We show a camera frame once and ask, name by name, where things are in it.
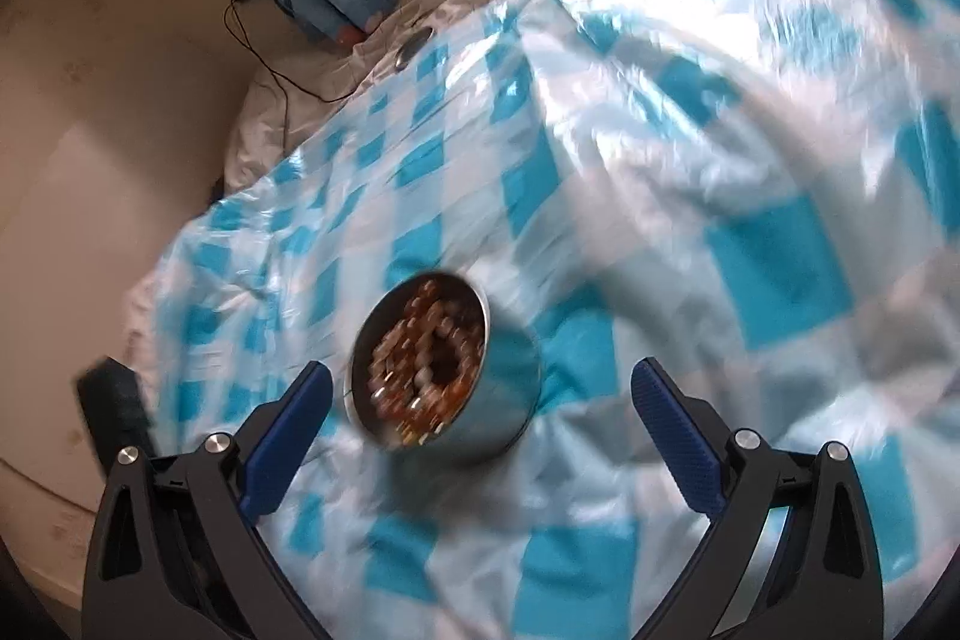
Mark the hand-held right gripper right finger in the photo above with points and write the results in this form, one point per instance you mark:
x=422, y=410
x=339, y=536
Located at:
x=675, y=430

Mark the round metal tin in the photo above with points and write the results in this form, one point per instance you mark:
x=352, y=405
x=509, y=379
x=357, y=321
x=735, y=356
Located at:
x=502, y=400

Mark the round metal lid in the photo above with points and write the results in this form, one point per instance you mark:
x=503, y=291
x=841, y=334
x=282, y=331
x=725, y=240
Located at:
x=415, y=46

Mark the blue white checkered plastic sheet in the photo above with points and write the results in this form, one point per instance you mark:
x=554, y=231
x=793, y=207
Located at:
x=675, y=197

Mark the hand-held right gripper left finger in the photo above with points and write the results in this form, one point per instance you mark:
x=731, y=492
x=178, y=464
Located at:
x=289, y=430

